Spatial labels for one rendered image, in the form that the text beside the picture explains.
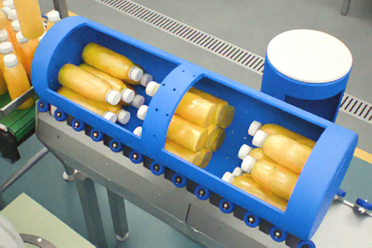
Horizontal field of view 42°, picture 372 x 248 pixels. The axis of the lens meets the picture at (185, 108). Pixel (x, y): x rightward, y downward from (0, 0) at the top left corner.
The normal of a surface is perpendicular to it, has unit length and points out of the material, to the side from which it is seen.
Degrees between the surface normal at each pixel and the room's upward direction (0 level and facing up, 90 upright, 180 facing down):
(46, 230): 2
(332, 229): 0
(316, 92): 90
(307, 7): 0
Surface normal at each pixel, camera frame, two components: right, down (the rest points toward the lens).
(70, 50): 0.83, 0.39
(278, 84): -0.74, 0.47
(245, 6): 0.00, -0.71
